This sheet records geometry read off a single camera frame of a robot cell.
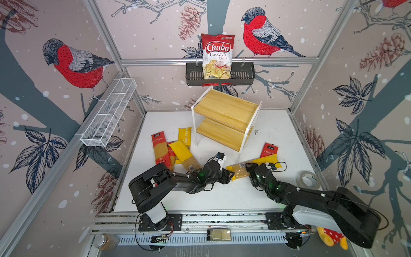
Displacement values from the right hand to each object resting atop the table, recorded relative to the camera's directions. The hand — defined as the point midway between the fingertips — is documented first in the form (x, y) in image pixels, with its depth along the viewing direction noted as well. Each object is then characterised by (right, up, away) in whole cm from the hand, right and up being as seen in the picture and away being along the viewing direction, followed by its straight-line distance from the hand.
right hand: (243, 170), depth 87 cm
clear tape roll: (+35, -5, -1) cm, 36 cm away
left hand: (-7, -1, -4) cm, 8 cm away
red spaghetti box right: (+18, +10, +10) cm, 23 cm away
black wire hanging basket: (0, +56, +7) cm, 57 cm away
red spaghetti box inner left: (-41, +5, +5) cm, 42 cm away
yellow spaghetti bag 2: (-34, +7, +6) cm, 35 cm away
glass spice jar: (-60, -21, -25) cm, 68 cm away
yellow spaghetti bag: (-2, -1, 0) cm, 2 cm away
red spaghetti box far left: (-50, +10, +11) cm, 52 cm away
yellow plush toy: (+31, -21, -23) cm, 44 cm away
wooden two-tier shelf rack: (-12, +28, -14) cm, 34 cm away
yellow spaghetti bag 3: (-36, +19, +19) cm, 45 cm away
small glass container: (-15, -22, -20) cm, 33 cm away
